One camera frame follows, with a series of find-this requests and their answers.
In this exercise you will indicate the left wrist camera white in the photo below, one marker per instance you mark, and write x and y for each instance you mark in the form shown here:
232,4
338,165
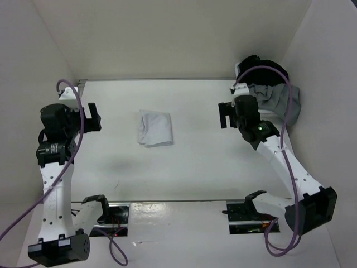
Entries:
68,98

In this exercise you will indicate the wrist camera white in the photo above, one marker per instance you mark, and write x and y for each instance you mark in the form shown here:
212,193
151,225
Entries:
239,89
68,98

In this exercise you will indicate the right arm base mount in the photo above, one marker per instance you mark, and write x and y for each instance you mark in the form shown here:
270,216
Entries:
242,221

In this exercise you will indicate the white plastic bin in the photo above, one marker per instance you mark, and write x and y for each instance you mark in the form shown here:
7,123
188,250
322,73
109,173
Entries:
237,69

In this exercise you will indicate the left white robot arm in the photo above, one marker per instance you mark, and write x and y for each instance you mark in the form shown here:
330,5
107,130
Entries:
63,237

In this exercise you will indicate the black garment in bin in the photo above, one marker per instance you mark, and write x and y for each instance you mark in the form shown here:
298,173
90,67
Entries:
265,77

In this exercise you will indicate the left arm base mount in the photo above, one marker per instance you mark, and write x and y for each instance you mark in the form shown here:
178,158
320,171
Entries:
114,220

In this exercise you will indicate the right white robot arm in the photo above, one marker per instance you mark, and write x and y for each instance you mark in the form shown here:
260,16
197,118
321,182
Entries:
311,204

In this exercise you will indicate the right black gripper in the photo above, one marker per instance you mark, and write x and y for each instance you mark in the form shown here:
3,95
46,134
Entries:
226,109

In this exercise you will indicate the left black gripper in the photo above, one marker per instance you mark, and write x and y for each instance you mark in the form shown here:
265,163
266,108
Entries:
91,124

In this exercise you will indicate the grey garment in bin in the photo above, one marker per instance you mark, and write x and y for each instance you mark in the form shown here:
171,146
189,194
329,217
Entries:
276,99

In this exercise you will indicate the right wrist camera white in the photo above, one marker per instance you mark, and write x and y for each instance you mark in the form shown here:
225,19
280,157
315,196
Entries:
239,89

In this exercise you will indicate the white skirt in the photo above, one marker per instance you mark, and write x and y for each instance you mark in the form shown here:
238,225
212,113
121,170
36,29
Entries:
155,129

